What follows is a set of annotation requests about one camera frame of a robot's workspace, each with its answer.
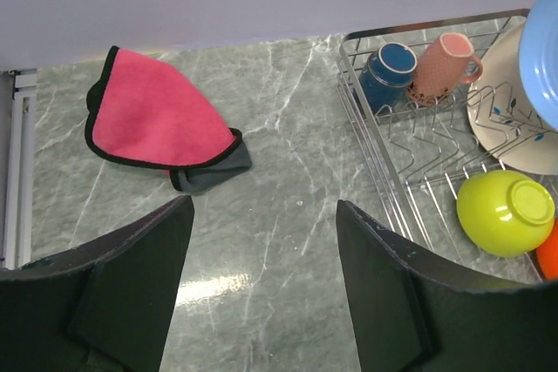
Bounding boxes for wire dish rack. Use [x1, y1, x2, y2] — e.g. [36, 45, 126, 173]
[337, 10, 557, 284]

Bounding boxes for dark grey cloth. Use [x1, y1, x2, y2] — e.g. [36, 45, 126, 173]
[169, 142, 253, 195]

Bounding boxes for yellow-green bowl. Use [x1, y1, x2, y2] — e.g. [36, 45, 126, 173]
[456, 170, 555, 258]

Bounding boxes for pink cloth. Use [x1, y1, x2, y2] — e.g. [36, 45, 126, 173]
[85, 45, 242, 170]

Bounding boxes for pink mug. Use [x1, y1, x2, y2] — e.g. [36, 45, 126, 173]
[407, 32, 483, 107]

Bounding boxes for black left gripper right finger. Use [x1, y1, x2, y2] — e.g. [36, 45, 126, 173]
[336, 200, 557, 371]

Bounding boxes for blue plate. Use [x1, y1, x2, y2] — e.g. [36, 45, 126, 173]
[518, 0, 557, 130]

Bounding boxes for cream plate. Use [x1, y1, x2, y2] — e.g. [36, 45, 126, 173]
[466, 24, 557, 175]

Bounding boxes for dark blue mug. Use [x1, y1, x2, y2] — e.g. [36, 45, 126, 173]
[358, 43, 417, 113]

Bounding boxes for aluminium rail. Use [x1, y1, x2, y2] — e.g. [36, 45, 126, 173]
[1, 69, 37, 269]

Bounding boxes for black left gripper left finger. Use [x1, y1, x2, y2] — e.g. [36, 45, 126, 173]
[1, 196, 194, 371]

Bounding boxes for orange bowl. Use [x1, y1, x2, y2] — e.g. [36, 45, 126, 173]
[535, 220, 558, 280]

